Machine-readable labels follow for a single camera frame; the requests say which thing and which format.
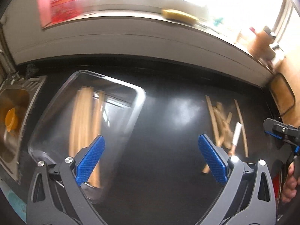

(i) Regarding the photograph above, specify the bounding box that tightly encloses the red object at edge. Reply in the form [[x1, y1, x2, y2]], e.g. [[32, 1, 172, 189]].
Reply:
[[272, 171, 282, 207]]

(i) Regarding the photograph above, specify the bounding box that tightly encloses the orange sink strainer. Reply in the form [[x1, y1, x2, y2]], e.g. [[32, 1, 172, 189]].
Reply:
[[4, 108, 18, 132]]

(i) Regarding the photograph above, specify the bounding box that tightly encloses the stainless steel sink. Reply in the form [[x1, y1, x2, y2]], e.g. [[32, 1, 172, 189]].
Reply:
[[0, 76, 46, 181]]

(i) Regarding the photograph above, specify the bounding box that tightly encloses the yellow sponge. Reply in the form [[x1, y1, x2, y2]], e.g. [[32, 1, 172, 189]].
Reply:
[[161, 9, 199, 26]]

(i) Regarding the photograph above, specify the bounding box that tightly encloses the wooden spoon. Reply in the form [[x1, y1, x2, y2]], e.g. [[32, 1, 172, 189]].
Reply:
[[213, 102, 233, 149]]

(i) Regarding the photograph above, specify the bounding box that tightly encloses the red printed package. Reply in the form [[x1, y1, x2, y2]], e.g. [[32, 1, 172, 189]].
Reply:
[[37, 0, 81, 29]]

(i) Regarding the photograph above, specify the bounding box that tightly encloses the wooden cutting board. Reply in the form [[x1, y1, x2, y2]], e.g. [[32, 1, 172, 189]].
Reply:
[[268, 73, 296, 117]]

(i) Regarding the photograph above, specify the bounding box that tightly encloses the wooden chopstick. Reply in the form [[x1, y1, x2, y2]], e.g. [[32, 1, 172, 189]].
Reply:
[[88, 91, 105, 188], [69, 87, 93, 156], [205, 95, 220, 143], [234, 100, 249, 158]]

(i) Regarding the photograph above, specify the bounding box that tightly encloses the right hand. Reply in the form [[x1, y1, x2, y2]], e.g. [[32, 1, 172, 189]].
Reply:
[[281, 163, 299, 203]]

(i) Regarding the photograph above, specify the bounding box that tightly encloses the brown bottle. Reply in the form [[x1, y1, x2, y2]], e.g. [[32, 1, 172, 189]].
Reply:
[[247, 26, 276, 61]]

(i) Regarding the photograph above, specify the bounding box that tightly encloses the clear plastic tray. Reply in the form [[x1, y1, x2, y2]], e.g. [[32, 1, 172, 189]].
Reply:
[[28, 70, 146, 204]]

